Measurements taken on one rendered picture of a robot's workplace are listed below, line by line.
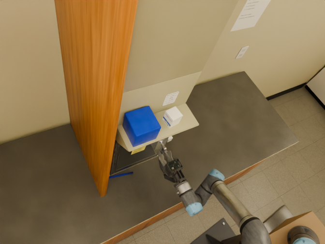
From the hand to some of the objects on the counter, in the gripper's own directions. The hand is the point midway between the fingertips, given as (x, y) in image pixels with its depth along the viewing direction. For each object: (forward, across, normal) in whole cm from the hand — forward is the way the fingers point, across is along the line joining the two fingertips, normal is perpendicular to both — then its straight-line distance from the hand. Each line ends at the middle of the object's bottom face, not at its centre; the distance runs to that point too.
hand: (161, 151), depth 139 cm
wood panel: (+20, +34, +19) cm, 44 cm away
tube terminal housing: (+17, +11, +20) cm, 29 cm away
